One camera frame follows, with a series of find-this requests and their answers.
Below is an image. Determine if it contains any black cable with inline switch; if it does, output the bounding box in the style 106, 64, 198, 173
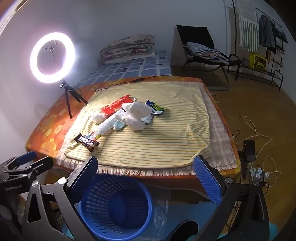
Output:
82, 75, 170, 99

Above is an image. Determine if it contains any blue plastic basket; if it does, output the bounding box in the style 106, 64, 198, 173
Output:
73, 173, 153, 241

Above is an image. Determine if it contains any green striped hanging towel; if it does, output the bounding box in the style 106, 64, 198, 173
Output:
235, 0, 260, 53

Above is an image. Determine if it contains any dark snack wrapper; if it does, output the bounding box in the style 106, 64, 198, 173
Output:
74, 134, 100, 153

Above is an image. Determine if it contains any clear plastic sheet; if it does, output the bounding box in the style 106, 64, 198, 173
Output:
148, 197, 170, 230

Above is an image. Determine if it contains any white power strip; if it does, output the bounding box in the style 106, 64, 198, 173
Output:
250, 167, 270, 181

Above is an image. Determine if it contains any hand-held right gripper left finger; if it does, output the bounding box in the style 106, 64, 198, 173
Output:
23, 156, 99, 241

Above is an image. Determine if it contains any red snack packet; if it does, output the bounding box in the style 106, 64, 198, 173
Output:
101, 94, 134, 117

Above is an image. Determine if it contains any black folding chair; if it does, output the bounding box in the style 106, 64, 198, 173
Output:
174, 24, 232, 90

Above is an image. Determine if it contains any folded floral quilt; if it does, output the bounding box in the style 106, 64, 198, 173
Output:
100, 34, 156, 65

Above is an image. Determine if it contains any white tissue ball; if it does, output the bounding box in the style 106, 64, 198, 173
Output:
93, 112, 107, 123

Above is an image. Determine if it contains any yellow striped towel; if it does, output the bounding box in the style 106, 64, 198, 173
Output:
63, 82, 212, 168

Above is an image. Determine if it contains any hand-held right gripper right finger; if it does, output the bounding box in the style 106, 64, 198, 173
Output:
193, 155, 271, 241

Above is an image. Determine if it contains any blue and green wrapper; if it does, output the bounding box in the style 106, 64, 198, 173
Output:
145, 100, 167, 115

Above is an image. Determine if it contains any orange floral tablecloth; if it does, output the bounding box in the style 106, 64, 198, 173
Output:
25, 75, 242, 186

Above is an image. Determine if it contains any black mini tripod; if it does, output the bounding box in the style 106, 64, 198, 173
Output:
59, 80, 88, 120

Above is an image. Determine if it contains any white plastic bag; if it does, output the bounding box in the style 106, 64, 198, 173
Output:
121, 102, 153, 132

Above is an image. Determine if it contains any bed with blue checkered sheet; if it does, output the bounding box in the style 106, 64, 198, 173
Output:
76, 50, 173, 90

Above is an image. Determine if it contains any white ring light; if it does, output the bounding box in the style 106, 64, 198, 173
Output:
30, 32, 75, 84

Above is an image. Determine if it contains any dark blue hanging jacket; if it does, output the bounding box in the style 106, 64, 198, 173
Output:
258, 14, 288, 48

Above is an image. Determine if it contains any striped cloth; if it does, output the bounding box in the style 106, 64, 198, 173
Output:
186, 42, 229, 65

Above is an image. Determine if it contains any black metal drying rack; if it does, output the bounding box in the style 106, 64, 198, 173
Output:
228, 0, 286, 91

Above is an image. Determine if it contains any cream cable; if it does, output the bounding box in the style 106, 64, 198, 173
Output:
239, 115, 281, 186

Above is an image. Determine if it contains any plaid fringed cloth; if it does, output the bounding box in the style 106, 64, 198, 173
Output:
57, 80, 237, 179

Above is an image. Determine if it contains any yellow plastic crate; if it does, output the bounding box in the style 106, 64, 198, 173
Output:
248, 53, 267, 70

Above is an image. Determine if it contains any black camera on stand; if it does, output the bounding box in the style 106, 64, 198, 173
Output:
238, 140, 257, 180

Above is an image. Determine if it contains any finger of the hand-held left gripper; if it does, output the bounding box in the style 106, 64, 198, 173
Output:
5, 156, 55, 184
0, 151, 38, 173

